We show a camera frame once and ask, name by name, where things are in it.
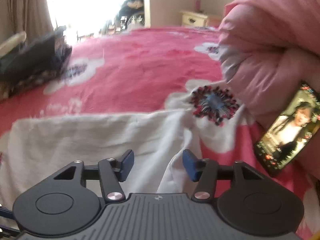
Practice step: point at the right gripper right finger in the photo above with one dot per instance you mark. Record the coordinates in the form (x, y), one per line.
(204, 173)

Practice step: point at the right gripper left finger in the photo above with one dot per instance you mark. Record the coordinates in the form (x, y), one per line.
(112, 172)

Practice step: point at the white shirt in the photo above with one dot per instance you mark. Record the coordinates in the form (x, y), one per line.
(33, 149)

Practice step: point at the dark folded clothes stack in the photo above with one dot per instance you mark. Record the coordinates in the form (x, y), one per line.
(29, 66)

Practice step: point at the wheelchair with clothes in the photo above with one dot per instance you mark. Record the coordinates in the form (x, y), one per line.
(130, 16)

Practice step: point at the smartphone with lit screen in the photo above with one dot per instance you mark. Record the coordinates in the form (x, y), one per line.
(290, 132)

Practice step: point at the red floral blanket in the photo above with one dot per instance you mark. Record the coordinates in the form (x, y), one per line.
(144, 71)

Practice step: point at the pink quilted jacket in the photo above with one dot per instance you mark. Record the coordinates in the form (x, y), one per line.
(266, 49)

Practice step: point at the cream nightstand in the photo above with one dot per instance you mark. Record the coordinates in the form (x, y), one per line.
(193, 19)

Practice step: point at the pink cup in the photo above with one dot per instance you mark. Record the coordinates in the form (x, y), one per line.
(197, 6)

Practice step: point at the beige curtain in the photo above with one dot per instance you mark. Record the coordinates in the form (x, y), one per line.
(31, 16)

